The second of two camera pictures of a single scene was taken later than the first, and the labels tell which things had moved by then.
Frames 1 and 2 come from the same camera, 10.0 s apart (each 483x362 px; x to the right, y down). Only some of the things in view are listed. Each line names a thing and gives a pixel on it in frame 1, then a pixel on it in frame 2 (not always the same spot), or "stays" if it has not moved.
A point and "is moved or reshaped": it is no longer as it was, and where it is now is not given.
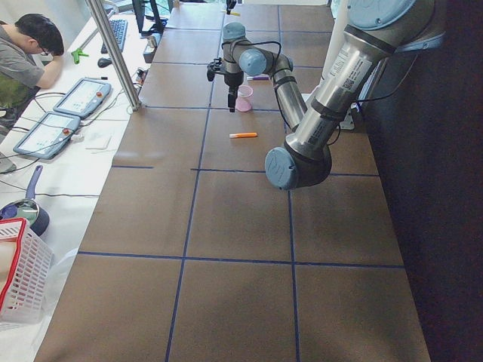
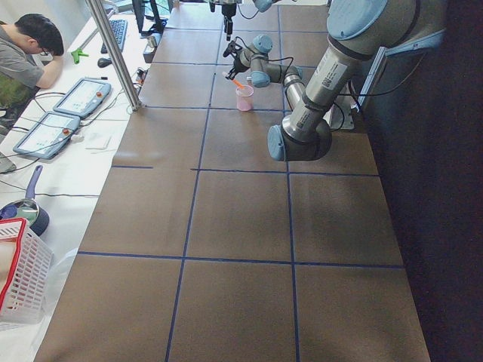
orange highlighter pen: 241,135 is moved or reshaped
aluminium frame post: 115,52 stays
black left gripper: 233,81 → 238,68
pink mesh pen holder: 244,98 stays
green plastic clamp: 76,53 stays
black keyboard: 119,29 stays
